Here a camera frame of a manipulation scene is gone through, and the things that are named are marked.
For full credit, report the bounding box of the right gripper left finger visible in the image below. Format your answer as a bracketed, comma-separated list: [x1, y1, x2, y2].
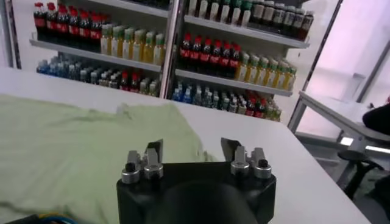
[121, 139, 165, 185]

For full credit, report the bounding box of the yellow juice bottle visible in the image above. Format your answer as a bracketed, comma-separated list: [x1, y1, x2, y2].
[101, 24, 113, 55]
[285, 66, 297, 91]
[275, 62, 289, 89]
[122, 27, 134, 60]
[256, 57, 269, 86]
[265, 60, 278, 88]
[133, 29, 146, 63]
[247, 55, 260, 83]
[238, 53, 250, 82]
[154, 33, 166, 66]
[111, 26, 123, 58]
[144, 32, 155, 64]

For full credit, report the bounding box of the green-capped dark tea bottle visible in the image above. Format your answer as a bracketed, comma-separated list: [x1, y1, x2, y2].
[208, 0, 220, 21]
[230, 0, 241, 25]
[219, 0, 231, 23]
[187, 0, 198, 16]
[240, 1, 252, 27]
[197, 0, 210, 18]

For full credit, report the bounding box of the dark bottle with beige label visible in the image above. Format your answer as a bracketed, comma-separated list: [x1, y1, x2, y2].
[283, 7, 295, 36]
[262, 2, 275, 31]
[273, 4, 286, 33]
[292, 9, 305, 38]
[252, 1, 265, 30]
[301, 12, 314, 41]

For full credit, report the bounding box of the white metal-framed side table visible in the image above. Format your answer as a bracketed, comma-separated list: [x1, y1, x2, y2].
[288, 90, 390, 153]

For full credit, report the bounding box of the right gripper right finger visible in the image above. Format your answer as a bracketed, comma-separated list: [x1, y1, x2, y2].
[221, 137, 272, 180]

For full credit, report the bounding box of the light green polo shirt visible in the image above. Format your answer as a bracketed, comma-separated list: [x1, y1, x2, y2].
[0, 94, 217, 224]

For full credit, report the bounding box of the red-capped cola bottle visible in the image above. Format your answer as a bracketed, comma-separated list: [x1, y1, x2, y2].
[210, 40, 222, 76]
[229, 44, 241, 79]
[219, 42, 232, 79]
[68, 8, 80, 48]
[45, 2, 57, 42]
[33, 2, 46, 40]
[200, 38, 211, 74]
[57, 5, 68, 45]
[90, 14, 102, 52]
[190, 35, 202, 72]
[179, 32, 192, 69]
[79, 11, 91, 49]

